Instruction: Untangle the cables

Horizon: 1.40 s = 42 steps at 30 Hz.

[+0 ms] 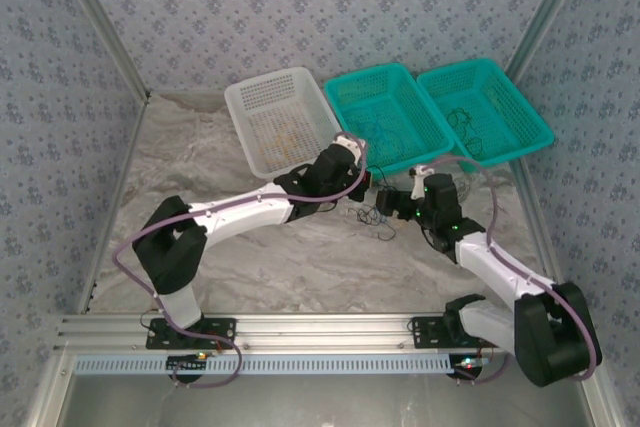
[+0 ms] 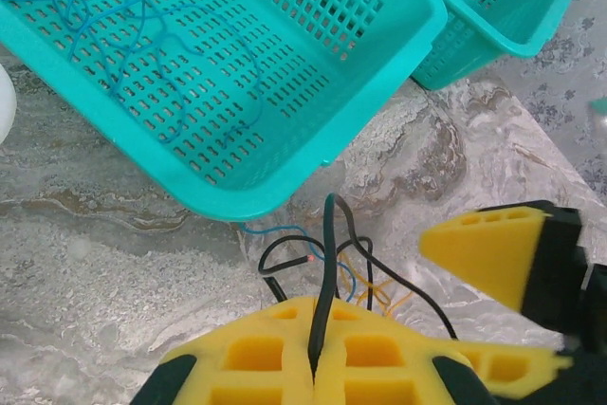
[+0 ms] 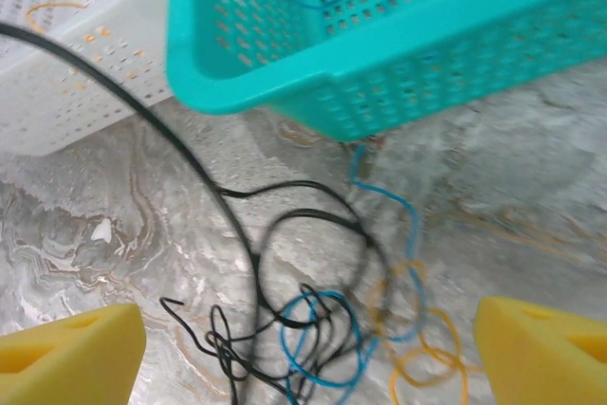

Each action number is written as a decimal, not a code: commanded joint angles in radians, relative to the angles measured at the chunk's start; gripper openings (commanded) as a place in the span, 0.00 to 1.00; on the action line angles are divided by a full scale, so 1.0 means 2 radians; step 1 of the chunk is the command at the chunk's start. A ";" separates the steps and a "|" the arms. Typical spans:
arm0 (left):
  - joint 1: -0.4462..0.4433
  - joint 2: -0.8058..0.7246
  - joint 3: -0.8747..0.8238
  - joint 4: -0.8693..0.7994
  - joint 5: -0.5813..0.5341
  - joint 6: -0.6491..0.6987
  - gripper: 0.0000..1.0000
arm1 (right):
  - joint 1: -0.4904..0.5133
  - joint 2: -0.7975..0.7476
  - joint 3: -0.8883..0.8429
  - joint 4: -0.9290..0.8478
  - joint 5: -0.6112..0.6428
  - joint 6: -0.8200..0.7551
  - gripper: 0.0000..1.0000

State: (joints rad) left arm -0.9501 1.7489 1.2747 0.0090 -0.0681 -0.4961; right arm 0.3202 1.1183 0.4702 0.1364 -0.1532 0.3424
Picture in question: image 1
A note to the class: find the white plastic mesh basket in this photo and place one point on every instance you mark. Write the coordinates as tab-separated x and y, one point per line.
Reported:
270	97

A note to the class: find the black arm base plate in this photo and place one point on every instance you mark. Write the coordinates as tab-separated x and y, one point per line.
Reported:
160	339
425	339

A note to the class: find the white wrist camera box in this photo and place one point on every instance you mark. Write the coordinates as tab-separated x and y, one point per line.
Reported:
419	182
350	144

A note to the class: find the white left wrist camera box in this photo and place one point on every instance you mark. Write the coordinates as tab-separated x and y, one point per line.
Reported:
350	144

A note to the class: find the aluminium extrusion rail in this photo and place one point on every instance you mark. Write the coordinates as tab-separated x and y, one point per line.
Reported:
325	332

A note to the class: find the aluminium corner post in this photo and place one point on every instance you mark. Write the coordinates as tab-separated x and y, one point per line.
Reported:
103	22
549	7

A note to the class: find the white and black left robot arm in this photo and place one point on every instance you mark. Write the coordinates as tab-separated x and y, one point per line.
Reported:
240	212

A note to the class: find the grey metal panel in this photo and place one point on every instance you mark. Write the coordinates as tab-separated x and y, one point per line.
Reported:
320	402

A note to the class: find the teal plastic mesh basket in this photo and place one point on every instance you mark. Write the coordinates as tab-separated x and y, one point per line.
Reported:
500	97
390	97

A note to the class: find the black controller board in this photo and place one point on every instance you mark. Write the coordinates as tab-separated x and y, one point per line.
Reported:
467	369
180	364

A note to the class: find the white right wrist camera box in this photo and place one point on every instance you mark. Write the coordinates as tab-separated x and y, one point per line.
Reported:
419	182

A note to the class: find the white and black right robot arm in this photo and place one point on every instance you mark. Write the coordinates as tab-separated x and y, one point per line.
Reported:
495	267

